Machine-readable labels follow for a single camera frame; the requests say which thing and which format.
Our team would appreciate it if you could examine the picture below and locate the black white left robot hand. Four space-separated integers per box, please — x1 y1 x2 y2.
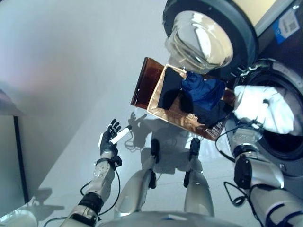
99 119 133 157

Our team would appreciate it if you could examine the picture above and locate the white garment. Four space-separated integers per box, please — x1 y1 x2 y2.
233 84 296 136

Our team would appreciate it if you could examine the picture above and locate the black garment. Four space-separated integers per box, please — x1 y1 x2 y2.
181 94 235 127
158 67 187 111

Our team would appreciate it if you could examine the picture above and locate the navy blue garment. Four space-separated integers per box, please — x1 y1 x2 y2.
181 70 225 112

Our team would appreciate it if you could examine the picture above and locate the dark grey washing machine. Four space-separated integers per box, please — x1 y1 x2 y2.
222 0 303 178

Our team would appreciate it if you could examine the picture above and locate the round glass washing machine door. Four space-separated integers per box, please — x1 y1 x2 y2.
162 0 258 74

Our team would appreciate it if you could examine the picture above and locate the rectangular wicker laundry basket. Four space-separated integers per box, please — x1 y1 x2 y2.
146 63 236 142

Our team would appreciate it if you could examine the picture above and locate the blue barcode sticker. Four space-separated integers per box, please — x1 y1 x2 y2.
272 10 300 44

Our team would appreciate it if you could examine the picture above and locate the folded black garment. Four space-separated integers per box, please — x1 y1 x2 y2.
158 67 187 111

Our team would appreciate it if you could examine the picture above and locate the black edged white board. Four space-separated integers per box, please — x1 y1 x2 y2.
0 114 30 207

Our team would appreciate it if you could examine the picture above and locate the silver robot torso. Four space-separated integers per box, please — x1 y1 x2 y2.
99 210 244 227

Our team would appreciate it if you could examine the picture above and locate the silver right robot leg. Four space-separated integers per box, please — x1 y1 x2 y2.
183 138 215 217

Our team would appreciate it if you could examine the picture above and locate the white cylindrical device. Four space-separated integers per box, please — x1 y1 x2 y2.
0 196 38 227

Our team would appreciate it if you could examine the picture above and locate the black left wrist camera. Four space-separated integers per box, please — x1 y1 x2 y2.
111 156 123 168

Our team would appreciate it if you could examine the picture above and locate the thin floor cable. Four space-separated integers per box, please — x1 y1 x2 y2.
124 131 152 153

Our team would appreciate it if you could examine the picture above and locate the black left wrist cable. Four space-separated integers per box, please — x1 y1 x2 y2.
80 163 122 216

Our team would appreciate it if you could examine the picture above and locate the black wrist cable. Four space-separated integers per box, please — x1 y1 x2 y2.
80 163 122 216
215 120 264 204

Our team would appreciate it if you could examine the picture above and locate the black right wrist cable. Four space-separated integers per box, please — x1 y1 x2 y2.
215 120 264 204

